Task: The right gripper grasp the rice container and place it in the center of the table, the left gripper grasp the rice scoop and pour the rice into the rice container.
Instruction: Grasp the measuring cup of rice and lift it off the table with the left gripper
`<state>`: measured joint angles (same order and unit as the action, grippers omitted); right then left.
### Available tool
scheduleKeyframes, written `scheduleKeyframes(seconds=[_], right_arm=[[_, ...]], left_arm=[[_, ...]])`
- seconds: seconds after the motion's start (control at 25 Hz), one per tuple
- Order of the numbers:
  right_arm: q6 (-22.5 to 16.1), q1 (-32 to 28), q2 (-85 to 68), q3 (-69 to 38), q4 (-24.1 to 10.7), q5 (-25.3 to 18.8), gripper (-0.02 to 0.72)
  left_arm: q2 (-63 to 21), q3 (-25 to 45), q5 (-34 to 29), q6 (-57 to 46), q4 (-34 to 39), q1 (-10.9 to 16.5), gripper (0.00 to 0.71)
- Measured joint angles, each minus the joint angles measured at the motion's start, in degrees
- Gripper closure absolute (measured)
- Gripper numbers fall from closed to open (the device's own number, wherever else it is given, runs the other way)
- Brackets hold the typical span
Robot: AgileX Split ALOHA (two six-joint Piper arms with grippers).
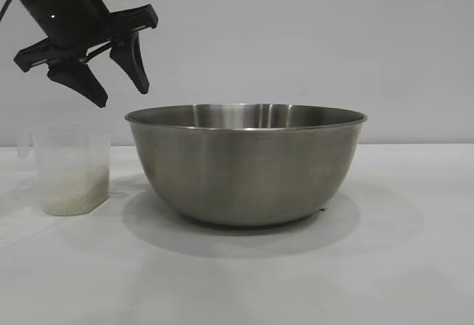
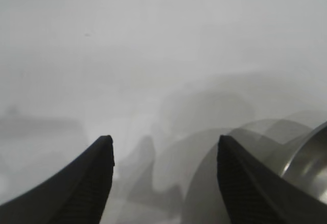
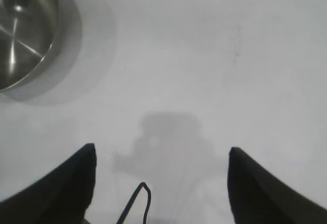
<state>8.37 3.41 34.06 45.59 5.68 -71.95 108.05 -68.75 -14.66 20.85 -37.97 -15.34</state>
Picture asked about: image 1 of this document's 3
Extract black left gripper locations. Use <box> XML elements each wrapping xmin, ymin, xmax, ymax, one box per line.
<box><xmin>0</xmin><ymin>0</ymin><xmax>160</xmax><ymax>109</ymax></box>

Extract stainless steel mixing bowl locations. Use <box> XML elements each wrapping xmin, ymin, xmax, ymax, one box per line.
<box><xmin>124</xmin><ymin>101</ymin><xmax>368</xmax><ymax>228</ymax></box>

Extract white rice grains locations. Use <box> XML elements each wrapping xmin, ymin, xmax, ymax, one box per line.
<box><xmin>44</xmin><ymin>164</ymin><xmax>110</xmax><ymax>215</ymax></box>

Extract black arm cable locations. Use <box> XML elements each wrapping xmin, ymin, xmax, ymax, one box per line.
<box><xmin>0</xmin><ymin>0</ymin><xmax>16</xmax><ymax>21</ymax></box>

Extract translucent plastic measuring cup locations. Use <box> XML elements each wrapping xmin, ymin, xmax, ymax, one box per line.
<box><xmin>16</xmin><ymin>124</ymin><xmax>111</xmax><ymax>215</ymax></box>

